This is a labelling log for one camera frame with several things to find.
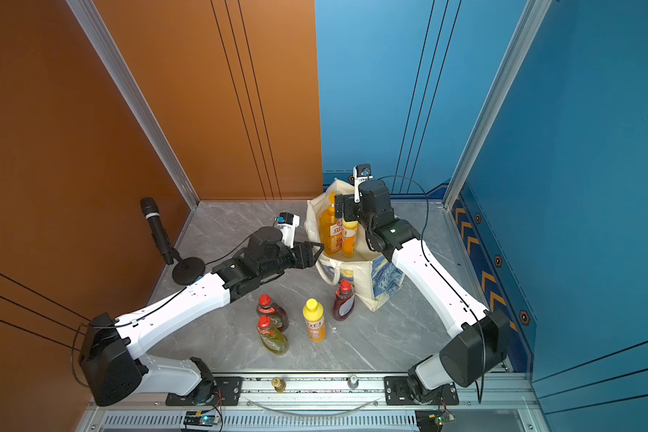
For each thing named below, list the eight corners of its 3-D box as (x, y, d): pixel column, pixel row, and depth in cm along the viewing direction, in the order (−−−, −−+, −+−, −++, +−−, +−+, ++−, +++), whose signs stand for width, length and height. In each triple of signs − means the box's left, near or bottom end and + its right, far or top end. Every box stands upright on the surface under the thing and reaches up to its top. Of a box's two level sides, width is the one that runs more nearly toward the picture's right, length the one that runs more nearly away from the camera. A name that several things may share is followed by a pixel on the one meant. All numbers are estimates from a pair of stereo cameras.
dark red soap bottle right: (333, 320, 88) (333, 295, 73) (342, 304, 91) (343, 278, 77) (345, 326, 86) (347, 302, 72) (353, 310, 90) (357, 284, 75)
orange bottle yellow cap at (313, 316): (307, 337, 85) (299, 308, 67) (317, 326, 87) (312, 295, 69) (317, 347, 83) (312, 320, 65) (327, 336, 85) (325, 307, 67)
